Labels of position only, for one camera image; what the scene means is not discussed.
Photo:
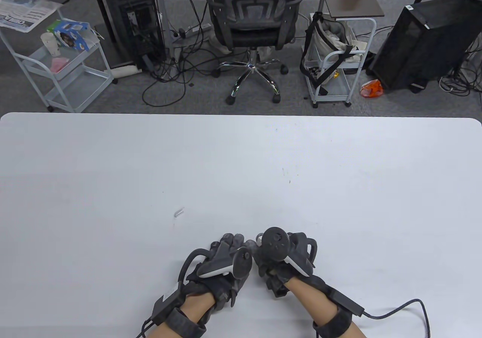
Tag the white paper cup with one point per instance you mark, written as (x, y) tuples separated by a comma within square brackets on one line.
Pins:
[(50, 44)]

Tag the white cart with brown top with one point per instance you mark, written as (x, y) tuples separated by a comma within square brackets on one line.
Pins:
[(354, 1)]

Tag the person's left hand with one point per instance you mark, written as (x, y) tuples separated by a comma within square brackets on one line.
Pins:
[(228, 289)]

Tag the white metal shelf cart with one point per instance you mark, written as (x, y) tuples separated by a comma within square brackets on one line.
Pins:
[(81, 86)]

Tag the white desk leg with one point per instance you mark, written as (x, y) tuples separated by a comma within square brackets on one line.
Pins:
[(163, 14)]

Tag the black mesh office chair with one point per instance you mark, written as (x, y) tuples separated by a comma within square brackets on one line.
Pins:
[(256, 33)]

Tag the black and white controller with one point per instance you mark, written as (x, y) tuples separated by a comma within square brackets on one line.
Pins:
[(276, 242), (241, 262)]

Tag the person's right hand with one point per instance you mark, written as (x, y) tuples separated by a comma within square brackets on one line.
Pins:
[(276, 277)]

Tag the white desk foot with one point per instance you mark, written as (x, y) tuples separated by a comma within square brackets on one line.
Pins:
[(124, 70)]

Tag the person's left forearm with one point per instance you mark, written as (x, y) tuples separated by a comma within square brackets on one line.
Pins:
[(194, 308)]

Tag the person's right forearm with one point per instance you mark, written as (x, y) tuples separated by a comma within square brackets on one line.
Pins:
[(312, 300)]

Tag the orange plastic bag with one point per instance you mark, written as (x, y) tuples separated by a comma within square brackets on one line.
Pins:
[(372, 89)]

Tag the clear pen cap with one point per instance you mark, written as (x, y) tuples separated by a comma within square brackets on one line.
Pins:
[(179, 212)]

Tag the blue cardboard box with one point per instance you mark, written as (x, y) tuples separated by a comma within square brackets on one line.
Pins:
[(73, 37)]

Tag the pink packet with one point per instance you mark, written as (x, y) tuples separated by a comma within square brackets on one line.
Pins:
[(59, 65)]

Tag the folded newspaper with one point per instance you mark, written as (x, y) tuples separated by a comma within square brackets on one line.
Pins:
[(26, 12)]

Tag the black wrist sensor box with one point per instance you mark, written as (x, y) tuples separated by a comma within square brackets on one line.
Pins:
[(346, 302), (165, 304)]

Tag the white power strip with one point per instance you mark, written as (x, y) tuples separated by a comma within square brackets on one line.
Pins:
[(192, 30)]

